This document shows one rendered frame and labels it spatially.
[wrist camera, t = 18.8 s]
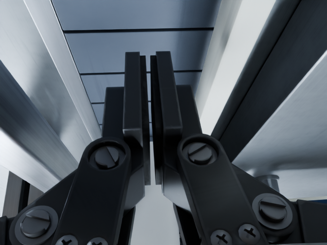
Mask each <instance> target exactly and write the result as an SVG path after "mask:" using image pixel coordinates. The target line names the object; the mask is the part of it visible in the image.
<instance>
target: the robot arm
mask: <svg viewBox="0 0 327 245"><path fill-rule="evenodd" d="M150 86H151V122H152V137H153V153H154V169H155V184H156V185H161V187H162V193H163V195H164V196H165V197H167V198H168V199H169V200H170V201H172V202H173V209H174V213H175V216H176V220H177V223H178V227H179V231H180V234H181V238H182V243H183V245H327V204H326V203H319V202H313V201H307V200H301V199H297V201H296V202H293V201H290V200H289V199H287V198H286V197H285V196H283V195H282V194H280V193H279V192H277V191H276V190H274V189H272V188H271V187H269V186H268V185H266V184H264V183H263V182H261V181H260V180H258V179H256V178H255V177H253V176H251V175H250V174H248V173H247V172H245V171H243V170H242V169H240V168H239V167H237V166H235V165H234V164H232V163H231V162H230V161H229V159H228V157H227V155H226V152H225V150H224V148H223V146H222V145H221V143H220V142H219V141H218V140H217V139H215V138H214V137H212V136H210V135H208V134H203V133H202V128H201V124H200V119H199V114H198V110H197V105H196V101H195V97H194V93H193V88H192V86H191V85H176V83H175V77H174V71H173V65H172V59H171V53H170V51H157V52H156V55H151V56H150ZM147 185H151V175H150V130H149V110H148V92H147V74H146V57H145V55H140V52H126V53H125V80H124V87H106V93H105V102H104V112H103V121H102V131H101V138H99V139H96V140H94V141H93V142H91V143H90V144H89V145H88V146H87V147H86V148H85V150H84V152H83V154H82V157H81V160H80V162H79V165H78V168H77V169H76V170H74V171H73V172H72V173H70V174H69V175H68V176H66V177H65V178H64V179H62V180H61V181H60V182H58V183H57V184H56V185H54V186H53V187H52V188H50V189H49V190H48V191H46V192H45V193H44V194H43V195H41V196H40V197H39V198H37V199H36V200H35V201H33V202H32V203H31V204H29V205H28V206H27V207H25V208H24V209H23V210H22V211H21V212H20V213H19V214H17V215H16V216H15V217H11V218H7V216H3V217H0V245H130V243H131V237H132V230H133V224H134V218H135V211H136V204H137V203H138V202H140V201H141V200H142V199H143V198H144V197H145V186H147Z"/></svg>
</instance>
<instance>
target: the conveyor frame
mask: <svg viewBox="0 0 327 245"><path fill-rule="evenodd" d="M23 1H24V3H25V5H26V7H27V9H28V11H29V13H30V15H31V17H32V19H33V21H34V23H35V25H36V27H37V29H38V31H39V33H40V36H41V38H42V40H43V42H44V44H45V46H46V48H47V50H48V52H49V54H50V56H51V58H52V60H53V62H54V64H55V66H56V68H57V70H58V72H59V74H60V76H61V78H62V80H63V82H64V84H65V86H66V88H67V90H68V92H69V95H70V97H71V99H72V101H73V103H74V105H75V107H76V109H77V111H78V113H79V115H80V117H81V119H82V121H83V123H84V125H85V127H86V129H87V131H88V133H89V135H90V137H91V139H92V141H94V140H96V139H99V138H101V128H100V126H99V123H98V120H97V118H96V115H95V112H94V110H93V108H92V105H91V102H90V100H89V97H88V94H87V92H86V89H85V87H84V84H83V81H82V79H81V76H80V73H79V71H78V68H77V66H76V63H75V60H74V58H73V55H72V52H71V50H70V47H69V45H68V42H67V40H66V37H65V34H64V31H65V30H63V29H62V27H61V24H60V21H59V19H58V16H57V13H56V11H55V8H54V5H53V3H52V0H23Z"/></svg>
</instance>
